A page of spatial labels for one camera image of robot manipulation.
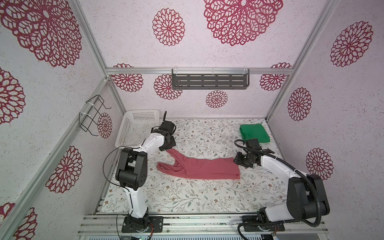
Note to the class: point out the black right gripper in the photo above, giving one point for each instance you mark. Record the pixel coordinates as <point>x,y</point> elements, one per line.
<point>237,157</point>

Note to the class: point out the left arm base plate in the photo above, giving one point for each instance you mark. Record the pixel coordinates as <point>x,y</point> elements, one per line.
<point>147,224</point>

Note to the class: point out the white plastic laundry basket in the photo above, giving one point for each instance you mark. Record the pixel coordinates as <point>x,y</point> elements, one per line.
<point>136,126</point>

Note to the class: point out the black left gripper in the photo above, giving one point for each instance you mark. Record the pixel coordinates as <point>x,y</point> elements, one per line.
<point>172,143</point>

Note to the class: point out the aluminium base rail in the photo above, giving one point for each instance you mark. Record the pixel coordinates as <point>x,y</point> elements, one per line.
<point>189,224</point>

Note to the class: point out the green tank top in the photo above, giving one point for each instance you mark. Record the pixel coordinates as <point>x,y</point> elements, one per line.
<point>255,131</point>

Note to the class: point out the black wire wall rack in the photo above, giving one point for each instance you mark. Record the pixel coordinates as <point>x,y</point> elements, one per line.
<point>89,116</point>

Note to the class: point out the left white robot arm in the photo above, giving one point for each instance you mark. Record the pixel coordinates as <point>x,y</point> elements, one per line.
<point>132,169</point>

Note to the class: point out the pink tank top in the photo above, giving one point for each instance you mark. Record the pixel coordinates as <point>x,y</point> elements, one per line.
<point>200,169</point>

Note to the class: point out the dark grey wall shelf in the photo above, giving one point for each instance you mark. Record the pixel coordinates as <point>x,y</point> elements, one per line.
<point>210,81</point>

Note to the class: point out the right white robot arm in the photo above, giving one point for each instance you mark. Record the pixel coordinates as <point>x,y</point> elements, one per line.
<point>306,201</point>

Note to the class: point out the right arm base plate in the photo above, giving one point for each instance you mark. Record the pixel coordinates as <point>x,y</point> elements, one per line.
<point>258,223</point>

